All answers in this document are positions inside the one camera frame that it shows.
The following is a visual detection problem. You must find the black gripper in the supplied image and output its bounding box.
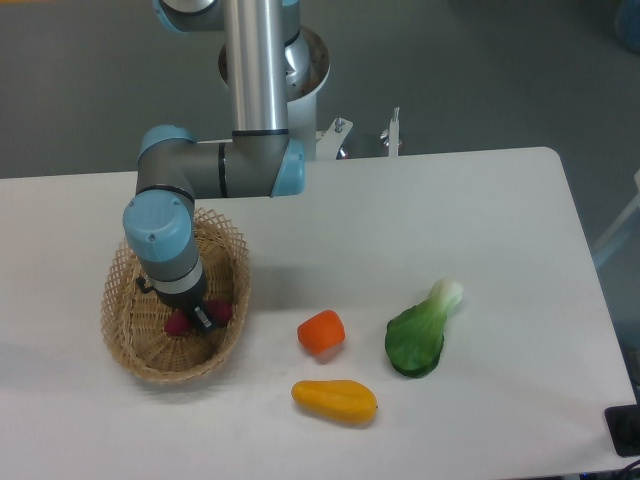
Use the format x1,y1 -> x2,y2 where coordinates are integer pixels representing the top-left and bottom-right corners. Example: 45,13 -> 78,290
135,273 -> 218,334

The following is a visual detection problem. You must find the purple sweet potato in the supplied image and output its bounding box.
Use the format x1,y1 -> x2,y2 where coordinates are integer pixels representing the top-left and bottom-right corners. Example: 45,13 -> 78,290
164,300 -> 233,336

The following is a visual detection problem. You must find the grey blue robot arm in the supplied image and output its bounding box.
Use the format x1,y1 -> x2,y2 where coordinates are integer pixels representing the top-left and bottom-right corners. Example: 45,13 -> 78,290
123,1 -> 310,332

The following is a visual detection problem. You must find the woven wicker basket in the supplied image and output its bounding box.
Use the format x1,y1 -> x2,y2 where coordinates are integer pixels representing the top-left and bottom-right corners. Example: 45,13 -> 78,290
101,208 -> 251,384

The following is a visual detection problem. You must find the orange bell pepper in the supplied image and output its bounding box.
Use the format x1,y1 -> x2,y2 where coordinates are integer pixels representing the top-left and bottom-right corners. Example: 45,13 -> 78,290
297,310 -> 346,355

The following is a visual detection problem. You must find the yellow papaya fruit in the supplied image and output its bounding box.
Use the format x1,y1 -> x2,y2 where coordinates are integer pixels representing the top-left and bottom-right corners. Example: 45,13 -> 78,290
291,380 -> 378,425

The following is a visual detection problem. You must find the green bok choy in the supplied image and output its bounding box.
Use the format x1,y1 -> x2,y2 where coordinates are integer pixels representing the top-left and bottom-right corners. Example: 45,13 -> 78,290
384,278 -> 464,378

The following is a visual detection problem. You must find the black device at table edge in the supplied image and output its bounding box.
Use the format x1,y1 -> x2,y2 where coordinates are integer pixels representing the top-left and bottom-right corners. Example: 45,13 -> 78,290
604,404 -> 639,457

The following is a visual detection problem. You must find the white metal base frame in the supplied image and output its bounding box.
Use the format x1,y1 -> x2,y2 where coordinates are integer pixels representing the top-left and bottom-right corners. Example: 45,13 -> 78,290
194,106 -> 404,162

